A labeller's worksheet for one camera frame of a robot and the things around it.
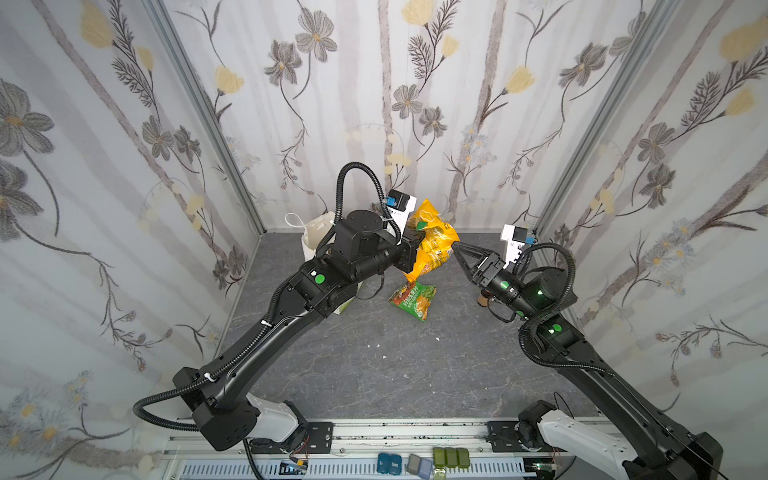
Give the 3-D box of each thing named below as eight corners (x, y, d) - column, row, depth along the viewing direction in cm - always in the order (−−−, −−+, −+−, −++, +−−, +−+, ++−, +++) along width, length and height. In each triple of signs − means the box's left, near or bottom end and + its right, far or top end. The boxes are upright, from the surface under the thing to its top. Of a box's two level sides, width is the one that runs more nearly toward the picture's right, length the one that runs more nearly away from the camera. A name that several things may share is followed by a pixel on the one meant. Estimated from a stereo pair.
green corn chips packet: (387, 307, 100) (387, 300, 97) (399, 282, 107) (399, 274, 103) (425, 321, 97) (426, 314, 93) (435, 294, 104) (436, 286, 100)
